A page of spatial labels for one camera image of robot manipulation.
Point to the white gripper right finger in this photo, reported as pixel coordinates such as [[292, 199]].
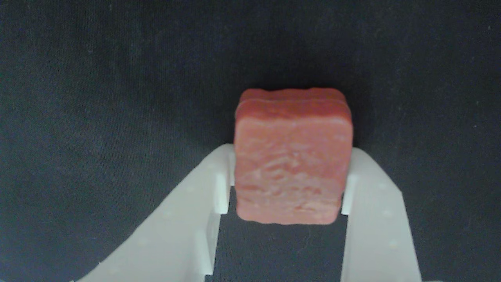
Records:
[[377, 231]]

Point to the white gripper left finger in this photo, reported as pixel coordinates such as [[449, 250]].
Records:
[[180, 223]]

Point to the black desk mat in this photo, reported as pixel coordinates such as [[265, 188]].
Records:
[[98, 98]]

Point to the brown square toy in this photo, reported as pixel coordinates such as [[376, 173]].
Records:
[[291, 156]]

